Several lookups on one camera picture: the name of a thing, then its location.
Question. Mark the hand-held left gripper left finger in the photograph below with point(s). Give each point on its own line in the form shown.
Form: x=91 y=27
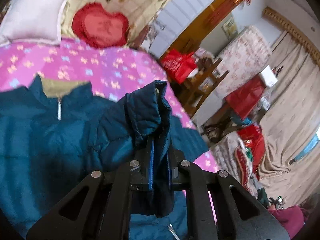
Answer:
x=150 y=165

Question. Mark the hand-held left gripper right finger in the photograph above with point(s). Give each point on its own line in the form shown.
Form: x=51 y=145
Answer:
x=170 y=175

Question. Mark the teal puffer jacket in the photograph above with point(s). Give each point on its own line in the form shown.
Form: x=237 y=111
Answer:
x=50 y=142

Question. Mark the patterned throw cloth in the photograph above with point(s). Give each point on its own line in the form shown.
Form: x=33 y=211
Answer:
x=227 y=152

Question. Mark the red patterned bag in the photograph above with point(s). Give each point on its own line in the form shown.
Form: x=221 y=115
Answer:
x=252 y=142

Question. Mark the wooden chair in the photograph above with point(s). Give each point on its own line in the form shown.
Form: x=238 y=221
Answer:
x=197 y=86

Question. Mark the red shopping bag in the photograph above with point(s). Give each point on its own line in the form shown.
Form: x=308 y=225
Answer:
x=177 y=65

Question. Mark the large red gift bag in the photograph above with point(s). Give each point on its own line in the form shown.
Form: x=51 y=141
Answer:
x=246 y=97

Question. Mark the pink floral bedspread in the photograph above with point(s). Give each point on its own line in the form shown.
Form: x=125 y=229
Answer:
x=87 y=62

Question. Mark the maroon cloth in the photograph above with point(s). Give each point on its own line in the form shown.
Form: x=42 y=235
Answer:
x=287 y=221

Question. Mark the beige curtain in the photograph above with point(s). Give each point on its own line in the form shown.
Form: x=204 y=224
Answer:
x=287 y=105

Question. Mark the white box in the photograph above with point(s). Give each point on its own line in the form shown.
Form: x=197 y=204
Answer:
x=268 y=76

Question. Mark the red heart cushion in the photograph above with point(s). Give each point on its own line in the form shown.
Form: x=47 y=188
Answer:
x=100 y=27

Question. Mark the beige floral quilt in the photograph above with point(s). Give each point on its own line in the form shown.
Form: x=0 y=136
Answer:
x=140 y=2

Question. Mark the wood framed white headboard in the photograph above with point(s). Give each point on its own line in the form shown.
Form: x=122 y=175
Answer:
x=190 y=5

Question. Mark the white pillow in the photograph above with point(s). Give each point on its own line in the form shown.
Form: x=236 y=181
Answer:
x=32 y=15

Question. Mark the wall calendar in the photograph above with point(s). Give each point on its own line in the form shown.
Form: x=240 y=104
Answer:
x=230 y=27

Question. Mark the gold curtain rail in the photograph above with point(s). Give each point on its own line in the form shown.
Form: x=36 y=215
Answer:
x=287 y=26

